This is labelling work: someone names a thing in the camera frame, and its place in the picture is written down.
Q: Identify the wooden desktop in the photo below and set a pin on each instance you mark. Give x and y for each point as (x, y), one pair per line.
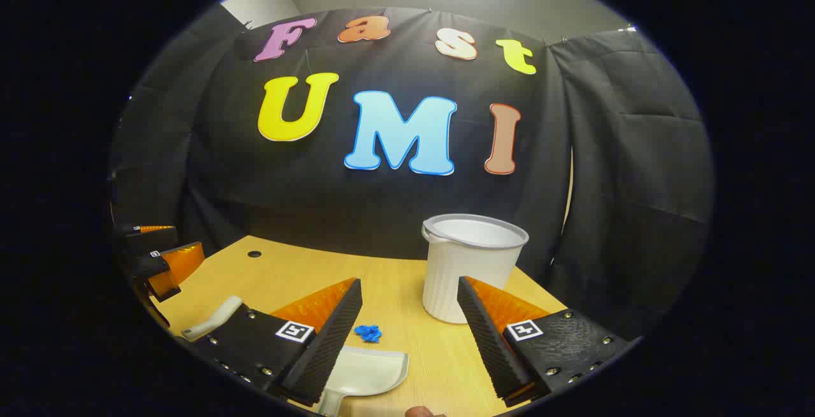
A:
(395, 283)

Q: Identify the small white broom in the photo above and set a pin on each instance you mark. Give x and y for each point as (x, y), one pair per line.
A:
(216, 318)

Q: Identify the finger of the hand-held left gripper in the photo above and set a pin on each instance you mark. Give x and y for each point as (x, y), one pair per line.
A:
(153, 270)
(149, 240)

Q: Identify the dark blue paper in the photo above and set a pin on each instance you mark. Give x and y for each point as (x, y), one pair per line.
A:
(368, 333)

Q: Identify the white ribbed garbage bin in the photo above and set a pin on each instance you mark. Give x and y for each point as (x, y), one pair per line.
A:
(458, 270)

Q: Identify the small white dustpan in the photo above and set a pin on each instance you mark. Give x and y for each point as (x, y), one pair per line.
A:
(375, 372)

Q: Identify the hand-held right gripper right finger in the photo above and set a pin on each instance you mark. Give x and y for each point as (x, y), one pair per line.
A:
(490, 340)

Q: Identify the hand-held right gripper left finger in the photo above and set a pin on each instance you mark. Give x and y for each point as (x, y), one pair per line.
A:
(331, 340)

